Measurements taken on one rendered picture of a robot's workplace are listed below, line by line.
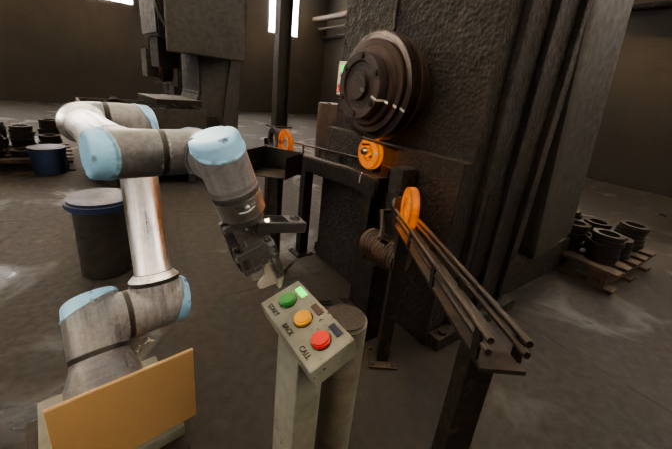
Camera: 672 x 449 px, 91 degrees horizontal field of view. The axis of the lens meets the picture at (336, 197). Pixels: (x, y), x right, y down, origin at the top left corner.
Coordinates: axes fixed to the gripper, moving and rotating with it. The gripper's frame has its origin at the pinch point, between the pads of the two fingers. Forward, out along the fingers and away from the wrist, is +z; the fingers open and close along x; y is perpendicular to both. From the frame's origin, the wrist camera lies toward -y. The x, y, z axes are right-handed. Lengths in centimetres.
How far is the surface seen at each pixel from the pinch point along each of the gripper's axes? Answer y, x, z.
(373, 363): -28, -15, 79
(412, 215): -53, -10, 14
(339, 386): -3.0, 8.4, 35.4
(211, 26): -99, -321, -58
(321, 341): 0.2, 15.9, 5.6
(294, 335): 3.6, 9.8, 6.7
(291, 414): 11.0, 11.4, 26.5
